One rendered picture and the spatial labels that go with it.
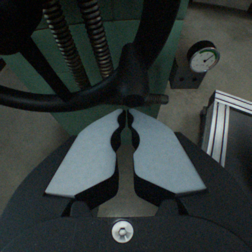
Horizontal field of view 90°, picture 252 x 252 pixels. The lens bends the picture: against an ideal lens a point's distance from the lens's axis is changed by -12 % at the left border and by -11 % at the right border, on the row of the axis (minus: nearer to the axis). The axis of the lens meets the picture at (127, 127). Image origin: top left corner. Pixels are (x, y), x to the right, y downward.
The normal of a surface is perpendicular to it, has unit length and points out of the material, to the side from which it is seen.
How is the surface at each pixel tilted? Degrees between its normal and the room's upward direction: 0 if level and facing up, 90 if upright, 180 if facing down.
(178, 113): 0
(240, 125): 0
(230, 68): 0
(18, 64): 90
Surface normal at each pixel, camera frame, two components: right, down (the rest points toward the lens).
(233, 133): -0.04, -0.45
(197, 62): 0.02, 0.89
